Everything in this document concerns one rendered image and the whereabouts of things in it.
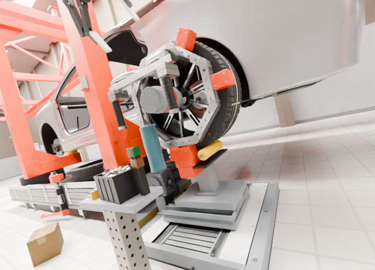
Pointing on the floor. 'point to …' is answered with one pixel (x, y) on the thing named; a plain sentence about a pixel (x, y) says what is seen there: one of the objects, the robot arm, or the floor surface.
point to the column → (126, 240)
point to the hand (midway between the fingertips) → (120, 33)
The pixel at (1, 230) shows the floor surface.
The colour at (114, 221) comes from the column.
